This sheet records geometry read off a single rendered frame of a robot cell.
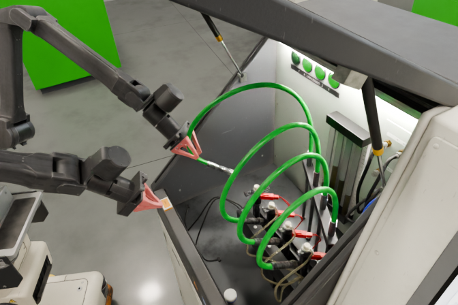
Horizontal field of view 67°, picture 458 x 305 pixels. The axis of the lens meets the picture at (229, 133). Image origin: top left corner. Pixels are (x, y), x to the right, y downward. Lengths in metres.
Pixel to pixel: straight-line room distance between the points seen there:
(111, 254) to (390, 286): 1.89
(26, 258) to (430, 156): 1.33
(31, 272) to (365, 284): 1.11
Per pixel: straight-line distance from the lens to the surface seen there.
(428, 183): 0.66
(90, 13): 4.10
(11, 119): 1.27
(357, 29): 1.08
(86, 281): 2.02
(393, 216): 0.72
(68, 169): 0.80
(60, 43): 1.11
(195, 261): 1.11
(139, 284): 2.24
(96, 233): 2.56
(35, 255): 1.51
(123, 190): 0.85
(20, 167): 0.78
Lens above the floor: 1.88
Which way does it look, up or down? 38 degrees down
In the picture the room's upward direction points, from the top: 4 degrees counter-clockwise
